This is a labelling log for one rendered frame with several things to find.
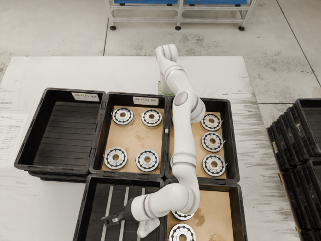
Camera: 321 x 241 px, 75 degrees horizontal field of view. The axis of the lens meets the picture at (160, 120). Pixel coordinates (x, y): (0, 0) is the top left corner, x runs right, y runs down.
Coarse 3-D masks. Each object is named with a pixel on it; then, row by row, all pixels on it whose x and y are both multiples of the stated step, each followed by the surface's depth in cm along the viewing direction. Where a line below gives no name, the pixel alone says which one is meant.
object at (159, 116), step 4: (144, 112) 103; (148, 112) 103; (156, 112) 104; (144, 116) 102; (160, 116) 103; (144, 120) 102; (148, 120) 101; (156, 120) 101; (160, 120) 101; (148, 124) 100; (152, 124) 101; (156, 124) 100
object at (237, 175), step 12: (168, 108) 97; (228, 108) 98; (168, 120) 94; (168, 132) 92; (168, 144) 88; (168, 156) 86; (168, 168) 83; (204, 180) 81; (216, 180) 81; (228, 180) 82
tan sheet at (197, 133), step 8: (208, 112) 108; (216, 112) 109; (192, 128) 104; (200, 128) 104; (200, 136) 102; (200, 152) 98; (200, 160) 96; (224, 160) 96; (200, 168) 94; (200, 176) 92; (224, 176) 92
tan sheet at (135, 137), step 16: (160, 112) 107; (112, 128) 102; (128, 128) 102; (144, 128) 103; (160, 128) 103; (112, 144) 98; (128, 144) 98; (144, 144) 99; (160, 144) 99; (128, 160) 95; (160, 160) 95
